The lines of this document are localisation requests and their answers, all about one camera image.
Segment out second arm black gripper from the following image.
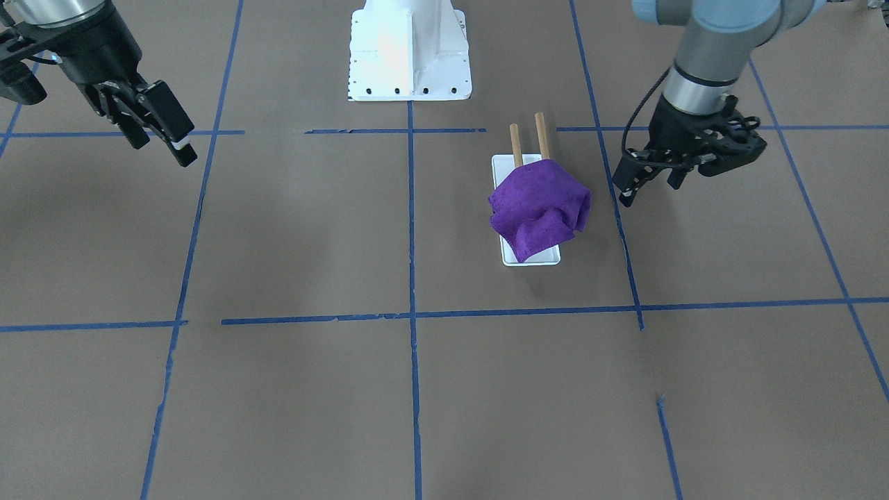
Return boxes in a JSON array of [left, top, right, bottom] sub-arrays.
[[42, 3, 197, 167]]

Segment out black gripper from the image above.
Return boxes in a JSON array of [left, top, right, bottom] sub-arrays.
[[612, 96, 723, 208]]

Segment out purple towel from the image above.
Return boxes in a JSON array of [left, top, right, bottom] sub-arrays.
[[488, 159, 592, 265]]

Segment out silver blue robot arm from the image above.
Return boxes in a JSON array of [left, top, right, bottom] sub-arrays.
[[612, 1, 824, 208]]

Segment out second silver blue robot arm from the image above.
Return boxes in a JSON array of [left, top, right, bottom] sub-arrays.
[[1, 1, 197, 167]]

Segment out wooden rack rod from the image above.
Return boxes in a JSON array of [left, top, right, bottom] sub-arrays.
[[509, 123, 524, 169], [534, 112, 551, 160]]

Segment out white rack base tray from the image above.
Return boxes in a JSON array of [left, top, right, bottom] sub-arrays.
[[491, 154, 561, 268]]

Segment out black camera cable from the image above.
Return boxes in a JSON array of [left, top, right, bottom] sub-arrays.
[[620, 66, 673, 181]]

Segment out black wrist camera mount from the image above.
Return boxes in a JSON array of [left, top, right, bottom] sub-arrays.
[[693, 94, 767, 177]]

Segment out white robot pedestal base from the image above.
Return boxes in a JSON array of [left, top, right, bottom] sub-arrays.
[[347, 1, 473, 102]]

